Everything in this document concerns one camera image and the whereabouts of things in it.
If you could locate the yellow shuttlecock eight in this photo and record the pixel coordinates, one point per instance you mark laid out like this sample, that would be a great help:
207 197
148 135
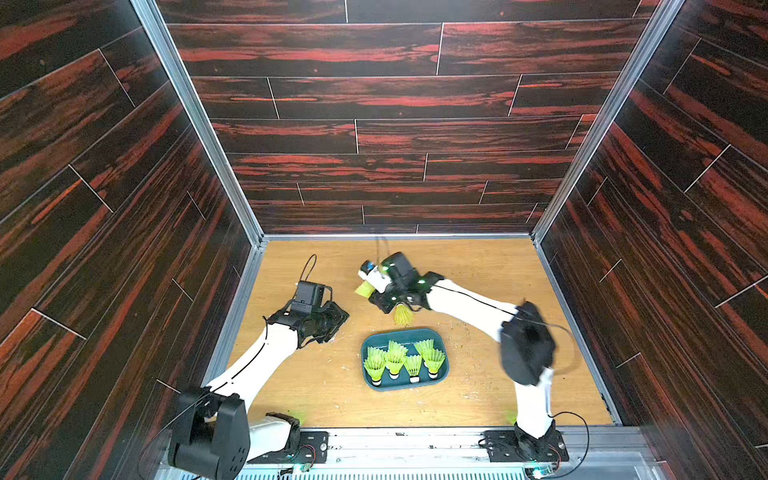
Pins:
375 364

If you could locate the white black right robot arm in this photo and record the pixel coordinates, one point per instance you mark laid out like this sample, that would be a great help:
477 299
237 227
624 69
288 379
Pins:
526 344

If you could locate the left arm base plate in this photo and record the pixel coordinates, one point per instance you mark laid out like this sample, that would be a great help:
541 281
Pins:
307 447

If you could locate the yellow shuttlecock three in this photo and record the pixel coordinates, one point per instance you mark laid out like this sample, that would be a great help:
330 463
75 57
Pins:
424 347

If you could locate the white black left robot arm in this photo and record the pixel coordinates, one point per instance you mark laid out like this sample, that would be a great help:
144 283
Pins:
210 433

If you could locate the yellow shuttlecock two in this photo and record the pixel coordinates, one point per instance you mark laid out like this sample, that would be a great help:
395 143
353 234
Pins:
396 352

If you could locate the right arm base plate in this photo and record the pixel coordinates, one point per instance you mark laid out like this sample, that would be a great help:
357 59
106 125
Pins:
514 445

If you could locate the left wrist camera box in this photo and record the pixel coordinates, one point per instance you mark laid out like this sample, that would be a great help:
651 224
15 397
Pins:
308 297

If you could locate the yellow shuttlecock nine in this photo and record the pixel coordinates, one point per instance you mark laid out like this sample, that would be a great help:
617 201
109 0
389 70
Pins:
393 369

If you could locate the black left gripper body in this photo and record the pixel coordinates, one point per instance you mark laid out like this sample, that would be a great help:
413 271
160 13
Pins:
325 321

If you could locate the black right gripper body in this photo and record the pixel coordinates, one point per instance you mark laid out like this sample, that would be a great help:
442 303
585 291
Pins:
395 298

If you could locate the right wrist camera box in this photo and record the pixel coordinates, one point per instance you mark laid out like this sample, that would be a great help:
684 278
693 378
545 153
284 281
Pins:
394 271

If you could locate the teal plastic storage tray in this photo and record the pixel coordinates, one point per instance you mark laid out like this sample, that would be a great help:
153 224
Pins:
406 337

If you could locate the yellow shuttlecock four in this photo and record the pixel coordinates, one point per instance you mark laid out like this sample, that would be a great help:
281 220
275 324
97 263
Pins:
413 364

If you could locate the yellow shuttlecock one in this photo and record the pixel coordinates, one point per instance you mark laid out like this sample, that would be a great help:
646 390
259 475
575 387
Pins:
433 361

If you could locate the yellow shuttlecock eleven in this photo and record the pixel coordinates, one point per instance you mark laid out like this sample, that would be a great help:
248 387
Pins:
365 290

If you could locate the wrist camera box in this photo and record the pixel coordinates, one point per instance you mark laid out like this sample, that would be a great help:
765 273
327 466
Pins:
308 297
394 271

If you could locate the yellow shuttlecock twelve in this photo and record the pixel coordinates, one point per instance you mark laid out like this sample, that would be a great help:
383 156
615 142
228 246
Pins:
403 315

